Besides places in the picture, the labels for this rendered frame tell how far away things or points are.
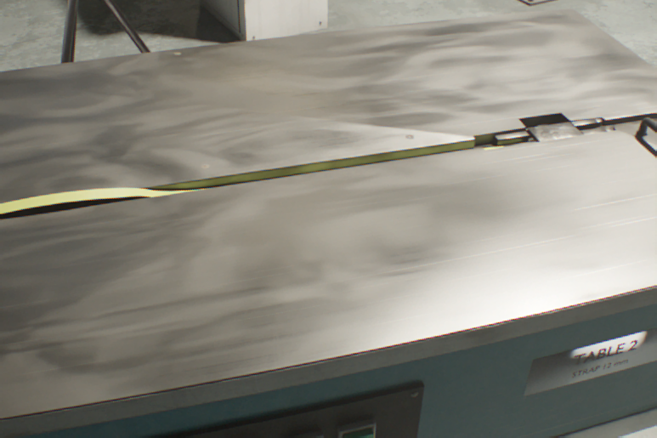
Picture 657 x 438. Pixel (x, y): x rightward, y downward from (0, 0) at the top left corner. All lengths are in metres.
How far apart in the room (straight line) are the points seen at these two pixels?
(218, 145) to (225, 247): 0.17
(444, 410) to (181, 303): 0.24
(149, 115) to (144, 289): 0.29
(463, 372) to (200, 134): 0.38
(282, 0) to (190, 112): 1.93
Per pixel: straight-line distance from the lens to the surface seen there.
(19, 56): 2.91
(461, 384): 0.64
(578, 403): 0.75
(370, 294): 0.61
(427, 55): 0.98
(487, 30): 1.08
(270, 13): 2.76
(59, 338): 0.60
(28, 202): 0.73
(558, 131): 0.85
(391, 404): 0.62
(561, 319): 0.63
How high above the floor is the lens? 1.15
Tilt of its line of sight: 34 degrees down
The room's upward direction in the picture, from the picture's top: straight up
